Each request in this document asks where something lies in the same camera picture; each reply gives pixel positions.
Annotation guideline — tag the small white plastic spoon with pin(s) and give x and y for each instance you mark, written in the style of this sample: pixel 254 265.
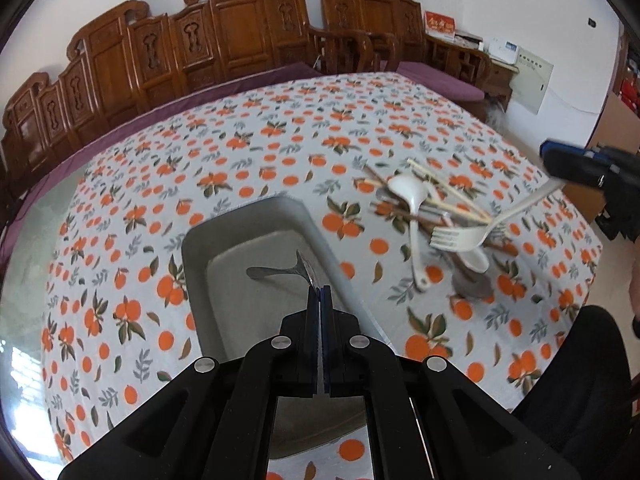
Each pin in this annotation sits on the small white plastic spoon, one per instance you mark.
pixel 475 261

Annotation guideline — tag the red sign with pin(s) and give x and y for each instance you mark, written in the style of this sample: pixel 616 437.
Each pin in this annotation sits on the red sign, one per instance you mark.
pixel 440 26

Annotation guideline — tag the white plastic fork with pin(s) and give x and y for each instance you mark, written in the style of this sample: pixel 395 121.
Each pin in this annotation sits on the white plastic fork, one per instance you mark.
pixel 457 240

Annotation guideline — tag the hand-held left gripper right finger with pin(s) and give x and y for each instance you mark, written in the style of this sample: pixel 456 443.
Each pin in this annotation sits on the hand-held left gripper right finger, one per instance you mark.
pixel 326 310

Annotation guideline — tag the person's right forearm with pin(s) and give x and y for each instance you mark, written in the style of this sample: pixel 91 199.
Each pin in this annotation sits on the person's right forearm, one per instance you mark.
pixel 636 290

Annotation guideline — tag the grey wall panel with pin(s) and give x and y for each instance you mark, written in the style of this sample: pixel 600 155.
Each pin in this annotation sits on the grey wall panel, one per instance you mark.
pixel 534 82

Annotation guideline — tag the carved wooden side table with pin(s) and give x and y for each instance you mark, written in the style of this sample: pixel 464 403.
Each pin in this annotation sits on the carved wooden side table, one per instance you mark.
pixel 480 72

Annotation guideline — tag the large white plastic spoon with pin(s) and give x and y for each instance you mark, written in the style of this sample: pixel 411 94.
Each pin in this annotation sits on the large white plastic spoon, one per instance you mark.
pixel 407 194

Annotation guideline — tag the carved wooden armchair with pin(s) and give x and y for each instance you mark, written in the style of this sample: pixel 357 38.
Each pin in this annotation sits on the carved wooden armchair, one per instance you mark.
pixel 370 10

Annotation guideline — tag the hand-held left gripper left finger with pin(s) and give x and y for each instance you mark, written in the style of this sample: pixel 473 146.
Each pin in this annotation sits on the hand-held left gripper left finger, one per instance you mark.
pixel 313 310

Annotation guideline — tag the long carved wooden sofa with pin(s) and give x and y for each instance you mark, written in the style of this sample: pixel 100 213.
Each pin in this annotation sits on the long carved wooden sofa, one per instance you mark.
pixel 150 55

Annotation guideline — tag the long purple seat cushion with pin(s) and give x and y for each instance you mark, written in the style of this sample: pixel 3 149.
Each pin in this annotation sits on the long purple seat cushion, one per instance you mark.
pixel 165 110

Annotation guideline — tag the white box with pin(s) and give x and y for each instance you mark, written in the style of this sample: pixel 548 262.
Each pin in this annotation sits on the white box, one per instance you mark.
pixel 502 51

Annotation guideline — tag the red packages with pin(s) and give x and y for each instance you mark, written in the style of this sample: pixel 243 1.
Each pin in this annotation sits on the red packages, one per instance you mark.
pixel 632 85

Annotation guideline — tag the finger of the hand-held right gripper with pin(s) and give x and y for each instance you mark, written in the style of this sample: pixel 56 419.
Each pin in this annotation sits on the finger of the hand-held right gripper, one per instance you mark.
pixel 575 167
pixel 562 146

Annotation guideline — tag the short purple seat cushion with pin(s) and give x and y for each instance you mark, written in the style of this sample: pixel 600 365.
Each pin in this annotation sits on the short purple seat cushion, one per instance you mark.
pixel 440 80

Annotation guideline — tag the papers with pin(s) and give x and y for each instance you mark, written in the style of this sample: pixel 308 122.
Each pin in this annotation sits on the papers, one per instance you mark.
pixel 467 39

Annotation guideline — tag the dark brown chopstick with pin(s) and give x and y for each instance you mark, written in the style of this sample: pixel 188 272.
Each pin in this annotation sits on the dark brown chopstick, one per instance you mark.
pixel 395 212
pixel 375 176

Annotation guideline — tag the orange-print white tablecloth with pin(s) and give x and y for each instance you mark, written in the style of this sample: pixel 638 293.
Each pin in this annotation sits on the orange-print white tablecloth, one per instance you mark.
pixel 150 185

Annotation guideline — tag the grey metal tray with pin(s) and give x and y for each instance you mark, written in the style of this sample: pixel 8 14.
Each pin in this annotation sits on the grey metal tray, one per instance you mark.
pixel 235 280

